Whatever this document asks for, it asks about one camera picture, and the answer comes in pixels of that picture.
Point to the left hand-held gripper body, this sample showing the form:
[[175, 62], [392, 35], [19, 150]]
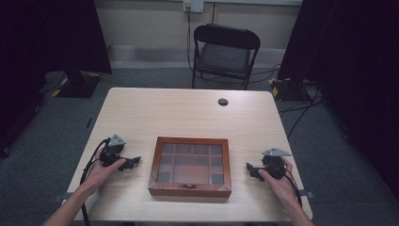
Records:
[[110, 153]]

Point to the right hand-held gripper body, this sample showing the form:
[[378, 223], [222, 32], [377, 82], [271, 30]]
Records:
[[273, 161]]

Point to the wooden box with glass lid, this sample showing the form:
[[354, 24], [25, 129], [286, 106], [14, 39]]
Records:
[[190, 168]]

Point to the person's right hand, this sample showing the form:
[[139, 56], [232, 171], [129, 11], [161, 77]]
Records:
[[280, 185]]

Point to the person's left hand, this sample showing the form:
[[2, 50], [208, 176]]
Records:
[[100, 174]]

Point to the black stand base yellow tape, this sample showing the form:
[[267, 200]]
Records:
[[290, 89]]

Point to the black folding chair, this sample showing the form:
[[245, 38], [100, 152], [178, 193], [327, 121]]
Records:
[[224, 56]]

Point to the dark curtain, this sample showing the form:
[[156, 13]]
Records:
[[37, 47], [354, 69]]

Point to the grey table bracket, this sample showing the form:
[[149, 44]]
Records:
[[307, 194]]

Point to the white wall socket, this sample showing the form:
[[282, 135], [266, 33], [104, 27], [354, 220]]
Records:
[[193, 5]]

